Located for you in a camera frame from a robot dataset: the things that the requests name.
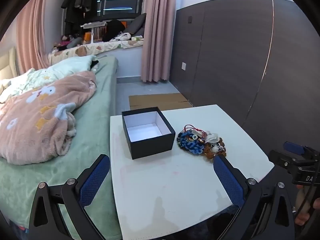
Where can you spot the pile of plush toys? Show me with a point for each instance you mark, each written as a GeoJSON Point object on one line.
{"type": "Point", "coordinates": [66, 41]}

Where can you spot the pink printed fleece blanket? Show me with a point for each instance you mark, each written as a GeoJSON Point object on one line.
{"type": "Point", "coordinates": [37, 130]}

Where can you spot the wide pink curtain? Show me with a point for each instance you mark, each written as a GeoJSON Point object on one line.
{"type": "Point", "coordinates": [157, 42]}

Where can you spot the black cloth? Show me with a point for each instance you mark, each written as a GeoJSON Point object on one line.
{"type": "Point", "coordinates": [94, 63]}

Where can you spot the flat cardboard sheet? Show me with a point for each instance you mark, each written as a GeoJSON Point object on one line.
{"type": "Point", "coordinates": [155, 101]}

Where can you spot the orange box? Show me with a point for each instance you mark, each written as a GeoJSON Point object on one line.
{"type": "Point", "coordinates": [87, 37]}

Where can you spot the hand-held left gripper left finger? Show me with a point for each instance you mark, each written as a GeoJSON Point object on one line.
{"type": "Point", "coordinates": [93, 180]}

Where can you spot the white wall socket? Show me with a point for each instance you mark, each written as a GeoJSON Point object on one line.
{"type": "Point", "coordinates": [183, 66]}

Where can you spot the patterned window seat cushion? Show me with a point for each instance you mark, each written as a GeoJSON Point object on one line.
{"type": "Point", "coordinates": [105, 46]}

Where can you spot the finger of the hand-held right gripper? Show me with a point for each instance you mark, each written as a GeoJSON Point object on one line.
{"type": "Point", "coordinates": [280, 158]}
{"type": "Point", "coordinates": [293, 148]}

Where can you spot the pale green printed quilt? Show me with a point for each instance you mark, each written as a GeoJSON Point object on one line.
{"type": "Point", "coordinates": [70, 66]}

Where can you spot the hanging dark clothes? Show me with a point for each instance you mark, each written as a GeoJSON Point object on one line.
{"type": "Point", "coordinates": [75, 0]}

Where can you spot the beige padded headboard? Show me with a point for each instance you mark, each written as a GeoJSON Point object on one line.
{"type": "Point", "coordinates": [7, 65]}

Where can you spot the bed with green sheet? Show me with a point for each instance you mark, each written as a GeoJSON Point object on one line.
{"type": "Point", "coordinates": [100, 100]}

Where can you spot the black bag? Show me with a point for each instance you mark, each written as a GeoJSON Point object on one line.
{"type": "Point", "coordinates": [113, 28]}

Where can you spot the window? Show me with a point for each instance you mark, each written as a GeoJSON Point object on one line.
{"type": "Point", "coordinates": [120, 2]}

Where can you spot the narrow pink curtain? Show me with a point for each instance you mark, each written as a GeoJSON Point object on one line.
{"type": "Point", "coordinates": [30, 42]}

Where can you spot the row of books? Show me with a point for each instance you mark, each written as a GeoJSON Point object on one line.
{"type": "Point", "coordinates": [100, 33]}

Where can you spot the black box with white lining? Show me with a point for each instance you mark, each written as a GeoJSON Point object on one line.
{"type": "Point", "coordinates": [150, 145]}

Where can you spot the person's right hand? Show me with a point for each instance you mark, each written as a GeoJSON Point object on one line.
{"type": "Point", "coordinates": [302, 217]}

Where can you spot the grey pillow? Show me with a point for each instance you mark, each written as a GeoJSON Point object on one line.
{"type": "Point", "coordinates": [137, 23]}

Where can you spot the white desk lamp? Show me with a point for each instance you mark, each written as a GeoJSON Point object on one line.
{"type": "Point", "coordinates": [93, 25]}

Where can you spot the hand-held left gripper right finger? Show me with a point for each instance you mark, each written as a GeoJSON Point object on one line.
{"type": "Point", "coordinates": [228, 180]}

